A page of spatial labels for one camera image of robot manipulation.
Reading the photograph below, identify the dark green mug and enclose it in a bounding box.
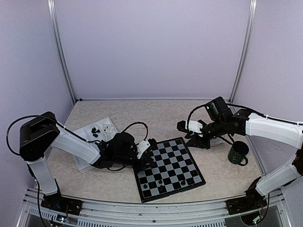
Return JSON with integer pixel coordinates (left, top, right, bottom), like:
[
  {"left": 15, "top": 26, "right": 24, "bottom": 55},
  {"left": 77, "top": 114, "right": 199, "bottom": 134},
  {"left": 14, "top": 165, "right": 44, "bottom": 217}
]
[{"left": 228, "top": 141, "right": 249, "bottom": 166}]

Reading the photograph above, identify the left aluminium corner post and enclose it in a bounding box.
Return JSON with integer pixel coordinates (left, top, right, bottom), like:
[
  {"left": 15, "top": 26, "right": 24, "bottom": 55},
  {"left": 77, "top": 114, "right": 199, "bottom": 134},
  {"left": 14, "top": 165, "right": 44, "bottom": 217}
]
[{"left": 47, "top": 0, "right": 77, "bottom": 105}]

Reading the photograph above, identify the grey spiral collapsible bowl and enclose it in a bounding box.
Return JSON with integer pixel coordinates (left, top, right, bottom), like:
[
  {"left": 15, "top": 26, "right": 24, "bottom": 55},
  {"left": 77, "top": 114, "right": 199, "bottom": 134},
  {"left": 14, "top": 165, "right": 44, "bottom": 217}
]
[{"left": 210, "top": 138, "right": 225, "bottom": 147}]

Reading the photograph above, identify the right aluminium corner post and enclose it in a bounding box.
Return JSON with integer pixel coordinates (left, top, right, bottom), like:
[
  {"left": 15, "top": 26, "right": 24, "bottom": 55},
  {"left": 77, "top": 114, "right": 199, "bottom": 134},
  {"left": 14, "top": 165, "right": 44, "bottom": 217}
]
[{"left": 229, "top": 0, "right": 258, "bottom": 104}]

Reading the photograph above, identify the pile of black chess pieces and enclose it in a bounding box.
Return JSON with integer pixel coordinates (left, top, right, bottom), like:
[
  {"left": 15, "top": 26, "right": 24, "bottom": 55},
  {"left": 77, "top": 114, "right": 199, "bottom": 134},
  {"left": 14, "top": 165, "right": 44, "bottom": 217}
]
[{"left": 91, "top": 127, "right": 100, "bottom": 138}]

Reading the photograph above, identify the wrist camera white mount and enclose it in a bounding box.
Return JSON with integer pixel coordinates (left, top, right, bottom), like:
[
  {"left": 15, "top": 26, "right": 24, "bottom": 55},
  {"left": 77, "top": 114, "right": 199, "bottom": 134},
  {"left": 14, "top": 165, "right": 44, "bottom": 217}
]
[
  {"left": 137, "top": 138, "right": 157, "bottom": 159},
  {"left": 177, "top": 120, "right": 206, "bottom": 137}
]

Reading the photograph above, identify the aluminium front frame rail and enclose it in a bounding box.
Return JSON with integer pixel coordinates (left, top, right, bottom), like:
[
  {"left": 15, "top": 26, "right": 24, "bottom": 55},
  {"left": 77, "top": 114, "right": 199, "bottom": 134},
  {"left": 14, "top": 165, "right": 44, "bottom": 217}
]
[{"left": 21, "top": 186, "right": 292, "bottom": 227}]

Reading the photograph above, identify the aluminium corner post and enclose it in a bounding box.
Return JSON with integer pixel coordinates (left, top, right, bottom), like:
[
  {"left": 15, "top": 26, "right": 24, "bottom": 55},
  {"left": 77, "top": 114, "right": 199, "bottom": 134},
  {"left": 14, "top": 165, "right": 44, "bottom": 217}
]
[
  {"left": 229, "top": 0, "right": 258, "bottom": 104},
  {"left": 47, "top": 0, "right": 77, "bottom": 105}
]

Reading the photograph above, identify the black white chessboard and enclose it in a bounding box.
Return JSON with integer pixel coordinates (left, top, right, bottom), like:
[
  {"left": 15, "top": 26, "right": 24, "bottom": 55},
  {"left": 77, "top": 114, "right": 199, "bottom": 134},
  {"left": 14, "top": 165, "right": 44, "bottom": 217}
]
[{"left": 134, "top": 137, "right": 206, "bottom": 203}]

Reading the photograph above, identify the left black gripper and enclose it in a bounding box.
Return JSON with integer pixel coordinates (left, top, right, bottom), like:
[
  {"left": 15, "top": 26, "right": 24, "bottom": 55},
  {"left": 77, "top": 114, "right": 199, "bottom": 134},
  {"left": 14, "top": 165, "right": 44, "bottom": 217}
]
[{"left": 115, "top": 149, "right": 156, "bottom": 174}]

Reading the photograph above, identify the white plastic tray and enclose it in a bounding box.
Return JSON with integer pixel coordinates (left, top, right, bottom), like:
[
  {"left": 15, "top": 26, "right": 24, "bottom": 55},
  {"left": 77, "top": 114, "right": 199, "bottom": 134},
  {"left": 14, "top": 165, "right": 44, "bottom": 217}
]
[{"left": 74, "top": 118, "right": 118, "bottom": 173}]

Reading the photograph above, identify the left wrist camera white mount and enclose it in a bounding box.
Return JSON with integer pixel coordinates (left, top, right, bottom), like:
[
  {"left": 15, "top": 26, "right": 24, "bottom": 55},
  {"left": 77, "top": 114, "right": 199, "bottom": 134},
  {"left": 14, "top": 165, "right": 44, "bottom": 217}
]
[{"left": 137, "top": 138, "right": 157, "bottom": 159}]

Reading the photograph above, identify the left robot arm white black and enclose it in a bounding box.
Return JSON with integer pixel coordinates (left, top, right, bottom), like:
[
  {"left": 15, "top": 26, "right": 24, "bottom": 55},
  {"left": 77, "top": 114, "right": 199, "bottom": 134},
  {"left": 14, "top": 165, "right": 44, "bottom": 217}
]
[{"left": 6, "top": 112, "right": 156, "bottom": 214}]

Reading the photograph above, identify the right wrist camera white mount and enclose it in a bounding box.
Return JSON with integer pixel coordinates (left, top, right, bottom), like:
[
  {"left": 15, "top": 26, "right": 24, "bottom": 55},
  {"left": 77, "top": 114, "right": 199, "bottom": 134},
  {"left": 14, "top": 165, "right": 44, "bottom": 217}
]
[{"left": 177, "top": 120, "right": 206, "bottom": 137}]

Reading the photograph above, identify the pile of white chess pieces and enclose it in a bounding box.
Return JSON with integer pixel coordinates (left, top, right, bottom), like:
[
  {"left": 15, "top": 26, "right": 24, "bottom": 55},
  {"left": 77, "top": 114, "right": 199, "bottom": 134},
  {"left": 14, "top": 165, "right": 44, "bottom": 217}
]
[{"left": 99, "top": 120, "right": 118, "bottom": 141}]

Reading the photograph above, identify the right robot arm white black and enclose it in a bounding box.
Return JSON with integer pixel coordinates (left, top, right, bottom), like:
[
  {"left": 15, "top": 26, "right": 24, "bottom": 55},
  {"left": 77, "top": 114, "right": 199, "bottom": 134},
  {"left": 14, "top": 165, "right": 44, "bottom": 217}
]
[{"left": 177, "top": 96, "right": 303, "bottom": 215}]

